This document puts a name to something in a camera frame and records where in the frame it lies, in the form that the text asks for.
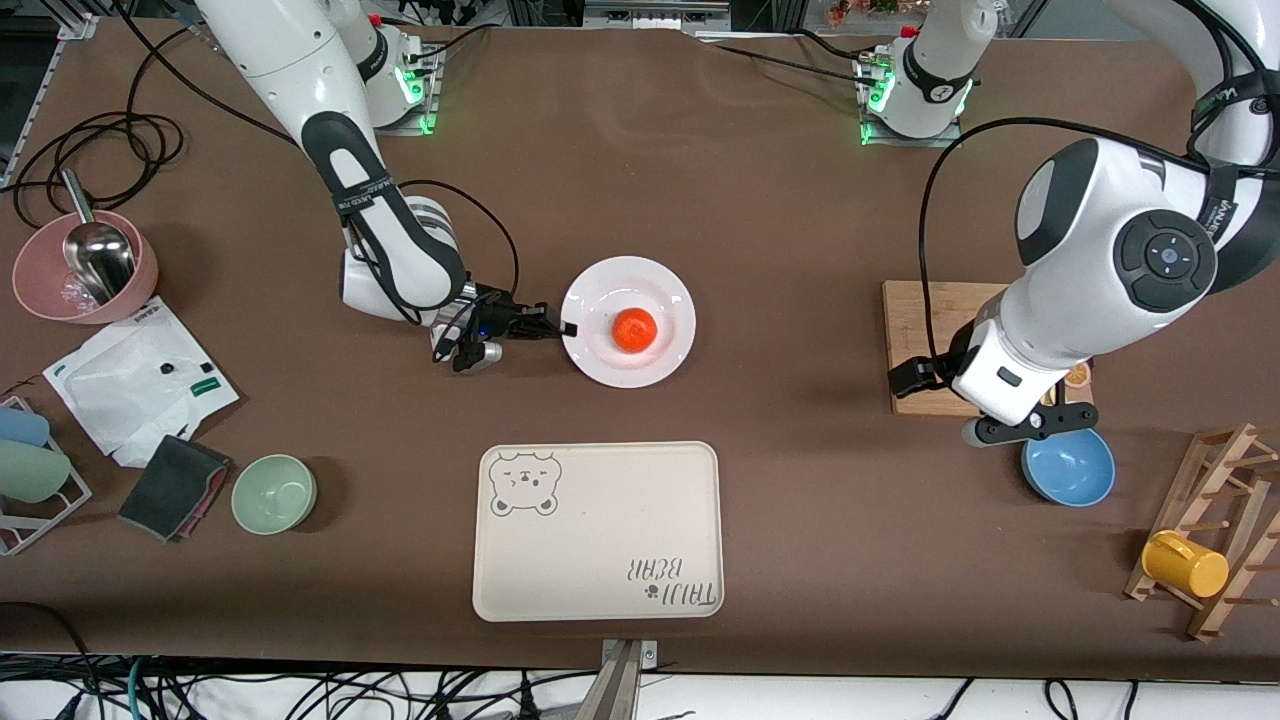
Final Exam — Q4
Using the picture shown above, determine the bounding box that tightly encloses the blue bowl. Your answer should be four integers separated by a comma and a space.
1021, 428, 1117, 508

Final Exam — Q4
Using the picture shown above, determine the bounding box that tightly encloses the aluminium frame crossbar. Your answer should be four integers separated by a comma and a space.
505, 0, 801, 41

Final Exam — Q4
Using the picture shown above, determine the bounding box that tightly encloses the pink bowl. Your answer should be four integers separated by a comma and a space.
12, 210, 159, 325

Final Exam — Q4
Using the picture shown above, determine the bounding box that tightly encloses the brown table cover mat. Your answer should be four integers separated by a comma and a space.
0, 18, 1280, 683

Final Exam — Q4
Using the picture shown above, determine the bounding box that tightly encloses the white round plate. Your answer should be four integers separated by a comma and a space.
560, 256, 697, 390

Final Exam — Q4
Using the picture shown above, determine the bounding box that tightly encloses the black base cable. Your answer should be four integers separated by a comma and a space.
695, 28, 886, 86

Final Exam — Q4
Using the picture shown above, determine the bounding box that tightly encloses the white wire cup rack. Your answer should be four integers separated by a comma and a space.
0, 396, 93, 557

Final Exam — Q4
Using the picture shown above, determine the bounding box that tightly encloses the white plastic bag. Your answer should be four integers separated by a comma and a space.
42, 297, 241, 469

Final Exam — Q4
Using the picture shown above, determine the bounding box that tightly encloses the orange mandarin fruit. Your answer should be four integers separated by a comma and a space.
612, 308, 658, 354

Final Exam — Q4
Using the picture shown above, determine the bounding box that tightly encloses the metal scoop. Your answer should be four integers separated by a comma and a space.
60, 168, 137, 306

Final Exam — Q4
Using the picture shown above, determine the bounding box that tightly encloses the wooden cup drying rack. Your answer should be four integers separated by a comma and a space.
1125, 423, 1280, 643

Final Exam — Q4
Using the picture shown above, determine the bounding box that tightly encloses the black cable coil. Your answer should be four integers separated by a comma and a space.
5, 0, 301, 229

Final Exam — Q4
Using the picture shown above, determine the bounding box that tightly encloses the yellow plastic cup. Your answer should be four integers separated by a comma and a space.
1141, 530, 1230, 599

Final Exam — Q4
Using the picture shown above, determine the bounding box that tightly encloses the beige tray with bear print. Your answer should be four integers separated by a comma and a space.
472, 441, 725, 623

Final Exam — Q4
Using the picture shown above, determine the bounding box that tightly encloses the light blue cup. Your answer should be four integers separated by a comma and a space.
0, 407, 51, 448

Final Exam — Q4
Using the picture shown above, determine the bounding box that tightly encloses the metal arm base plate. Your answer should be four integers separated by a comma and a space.
858, 50, 966, 149
372, 45, 441, 136

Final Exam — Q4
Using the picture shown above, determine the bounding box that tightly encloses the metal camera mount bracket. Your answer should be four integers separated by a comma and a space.
585, 638, 661, 720

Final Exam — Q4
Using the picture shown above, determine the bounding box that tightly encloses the wooden cutting board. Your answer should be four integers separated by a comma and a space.
882, 280, 1097, 419

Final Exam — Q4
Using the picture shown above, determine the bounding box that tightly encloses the dark grey folded cloth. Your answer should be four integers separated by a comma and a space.
118, 435, 233, 543

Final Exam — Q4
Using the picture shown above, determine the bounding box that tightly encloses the pale green bowl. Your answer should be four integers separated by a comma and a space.
231, 454, 318, 536

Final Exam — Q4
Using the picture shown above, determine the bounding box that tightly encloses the pale green cup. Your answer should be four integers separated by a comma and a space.
0, 440, 73, 504

